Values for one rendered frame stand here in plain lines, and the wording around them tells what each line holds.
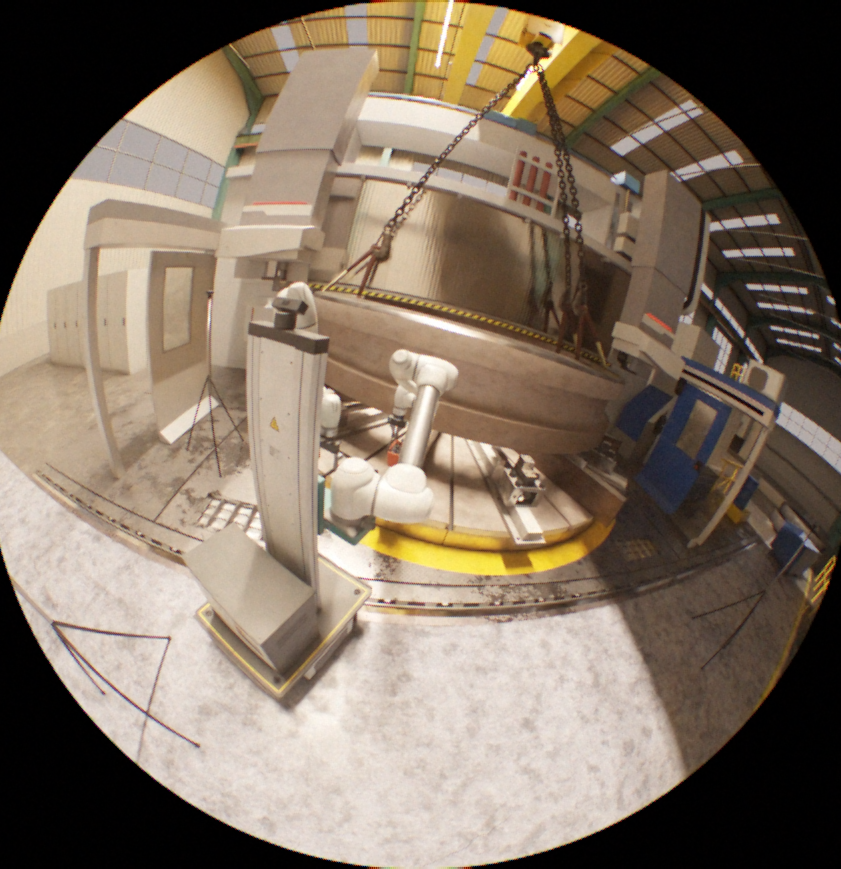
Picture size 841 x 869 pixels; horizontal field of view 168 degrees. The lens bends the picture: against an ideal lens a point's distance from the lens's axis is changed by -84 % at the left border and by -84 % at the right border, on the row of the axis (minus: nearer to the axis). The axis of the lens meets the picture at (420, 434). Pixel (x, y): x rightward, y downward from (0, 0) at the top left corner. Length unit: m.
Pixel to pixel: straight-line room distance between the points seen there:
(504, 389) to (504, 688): 2.37
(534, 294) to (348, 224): 3.71
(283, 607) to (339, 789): 1.20
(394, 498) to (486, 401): 1.71
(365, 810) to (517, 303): 6.60
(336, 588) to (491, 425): 1.77
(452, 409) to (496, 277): 3.69
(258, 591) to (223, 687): 0.98
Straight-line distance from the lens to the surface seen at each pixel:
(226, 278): 6.53
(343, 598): 1.83
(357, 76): 5.42
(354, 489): 1.03
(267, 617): 1.22
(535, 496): 2.71
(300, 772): 1.96
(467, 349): 2.32
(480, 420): 2.48
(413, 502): 1.03
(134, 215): 3.25
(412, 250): 5.45
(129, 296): 7.03
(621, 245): 7.34
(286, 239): 3.83
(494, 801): 2.16
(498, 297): 5.67
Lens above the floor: 1.93
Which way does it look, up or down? 26 degrees down
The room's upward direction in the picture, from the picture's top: 14 degrees clockwise
